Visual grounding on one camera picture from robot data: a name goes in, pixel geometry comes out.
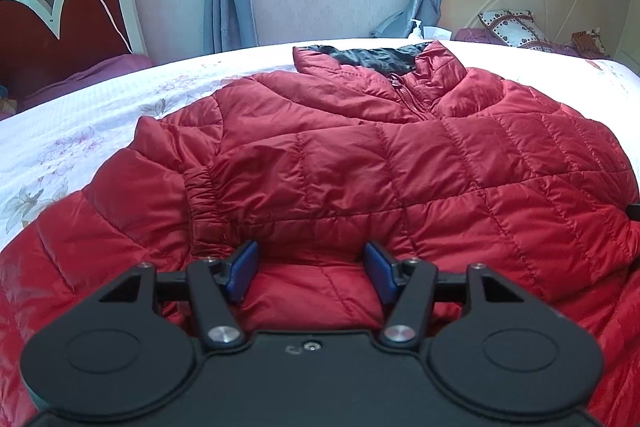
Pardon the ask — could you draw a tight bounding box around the patterned pillow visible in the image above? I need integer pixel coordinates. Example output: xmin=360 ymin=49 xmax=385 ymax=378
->
xmin=477 ymin=10 xmax=552 ymax=50

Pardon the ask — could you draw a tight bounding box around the floral white bed sheet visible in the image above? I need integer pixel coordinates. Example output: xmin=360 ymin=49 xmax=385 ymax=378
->
xmin=0 ymin=38 xmax=640 ymax=258

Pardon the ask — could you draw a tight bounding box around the red heart-shaped headboard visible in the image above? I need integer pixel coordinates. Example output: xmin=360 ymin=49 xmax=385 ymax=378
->
xmin=0 ymin=0 xmax=149 ymax=115

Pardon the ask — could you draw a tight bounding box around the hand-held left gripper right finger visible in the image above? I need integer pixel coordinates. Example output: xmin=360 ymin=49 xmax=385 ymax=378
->
xmin=363 ymin=241 xmax=533 ymax=352

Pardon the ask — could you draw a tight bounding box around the red puffer jacket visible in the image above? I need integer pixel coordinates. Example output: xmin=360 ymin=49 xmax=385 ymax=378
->
xmin=0 ymin=40 xmax=640 ymax=427

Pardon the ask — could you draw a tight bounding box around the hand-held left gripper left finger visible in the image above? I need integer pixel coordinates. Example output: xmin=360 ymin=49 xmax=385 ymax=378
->
xmin=94 ymin=240 xmax=261 ymax=352

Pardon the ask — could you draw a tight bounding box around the purple bed cover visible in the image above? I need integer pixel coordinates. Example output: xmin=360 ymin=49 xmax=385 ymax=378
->
xmin=17 ymin=54 xmax=154 ymax=114
xmin=452 ymin=27 xmax=593 ymax=58

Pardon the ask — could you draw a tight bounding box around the white charging cable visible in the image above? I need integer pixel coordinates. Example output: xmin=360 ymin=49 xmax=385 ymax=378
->
xmin=86 ymin=0 xmax=135 ymax=54

